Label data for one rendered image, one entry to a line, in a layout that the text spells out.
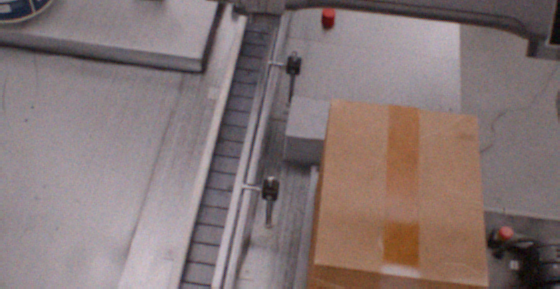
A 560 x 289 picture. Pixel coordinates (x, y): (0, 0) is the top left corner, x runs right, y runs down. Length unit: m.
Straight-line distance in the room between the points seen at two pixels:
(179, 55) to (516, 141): 1.50
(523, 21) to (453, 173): 0.33
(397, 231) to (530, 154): 1.66
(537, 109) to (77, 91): 1.80
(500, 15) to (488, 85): 1.96
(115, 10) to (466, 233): 0.96
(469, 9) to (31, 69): 1.06
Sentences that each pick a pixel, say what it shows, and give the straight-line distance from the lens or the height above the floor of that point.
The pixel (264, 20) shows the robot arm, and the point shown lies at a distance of 0.88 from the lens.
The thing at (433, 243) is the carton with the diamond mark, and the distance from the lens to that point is 0.99.
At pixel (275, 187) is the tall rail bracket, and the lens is 1.18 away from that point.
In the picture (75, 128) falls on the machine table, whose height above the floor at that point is 0.83.
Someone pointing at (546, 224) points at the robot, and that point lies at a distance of 2.17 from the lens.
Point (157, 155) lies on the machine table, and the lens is 1.40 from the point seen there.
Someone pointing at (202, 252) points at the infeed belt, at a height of 0.88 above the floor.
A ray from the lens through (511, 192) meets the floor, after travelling 2.49.
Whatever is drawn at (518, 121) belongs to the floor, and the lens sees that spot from 2.69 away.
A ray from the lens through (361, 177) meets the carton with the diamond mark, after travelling 1.03.
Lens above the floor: 1.97
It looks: 53 degrees down
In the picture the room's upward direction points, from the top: 4 degrees clockwise
